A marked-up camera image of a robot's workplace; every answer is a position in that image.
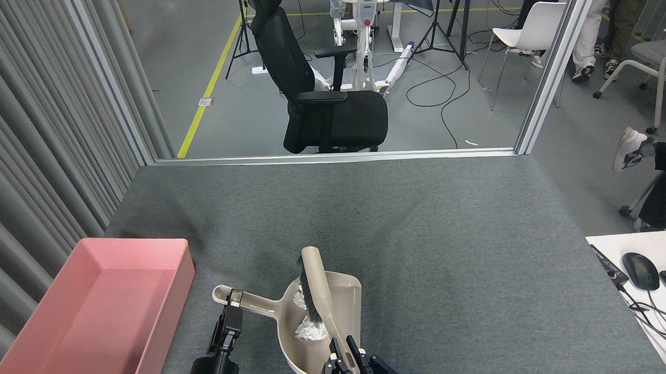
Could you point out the pink plastic bin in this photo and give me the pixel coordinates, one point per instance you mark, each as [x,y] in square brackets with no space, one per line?
[94,317]

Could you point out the silver frame rail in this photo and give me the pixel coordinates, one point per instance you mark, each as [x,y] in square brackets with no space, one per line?
[337,157]

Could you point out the white stand on wheels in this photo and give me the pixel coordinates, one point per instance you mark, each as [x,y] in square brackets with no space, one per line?
[367,20]

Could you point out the white plastic chair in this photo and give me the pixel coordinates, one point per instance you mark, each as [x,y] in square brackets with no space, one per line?
[513,37]

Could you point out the black tripod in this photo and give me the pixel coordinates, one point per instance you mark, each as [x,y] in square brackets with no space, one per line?
[244,29]
[441,11]

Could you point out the black computer mouse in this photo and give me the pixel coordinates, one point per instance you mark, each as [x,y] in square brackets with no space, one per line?
[640,271]

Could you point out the grey chair white frame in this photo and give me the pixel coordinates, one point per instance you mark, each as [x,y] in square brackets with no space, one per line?
[658,51]
[641,198]

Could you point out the white paper ball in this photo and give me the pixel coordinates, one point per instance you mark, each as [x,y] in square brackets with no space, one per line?
[299,299]
[310,331]

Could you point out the white power strip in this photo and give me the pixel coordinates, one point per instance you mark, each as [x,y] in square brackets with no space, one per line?
[259,70]

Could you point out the beige plastic dustpan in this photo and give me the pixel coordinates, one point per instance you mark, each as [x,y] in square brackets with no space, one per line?
[345,303]

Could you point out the beige hand brush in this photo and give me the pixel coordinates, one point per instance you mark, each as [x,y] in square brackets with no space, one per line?
[314,270]

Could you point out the slim black device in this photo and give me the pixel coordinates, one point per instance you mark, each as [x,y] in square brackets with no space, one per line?
[608,264]

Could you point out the person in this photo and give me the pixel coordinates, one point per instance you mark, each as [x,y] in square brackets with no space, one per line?
[663,197]
[634,10]
[591,34]

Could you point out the grey floor outlet plate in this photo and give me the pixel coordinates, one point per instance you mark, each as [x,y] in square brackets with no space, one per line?
[205,102]

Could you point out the black office chair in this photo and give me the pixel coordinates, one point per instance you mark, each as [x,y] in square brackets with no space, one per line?
[336,120]

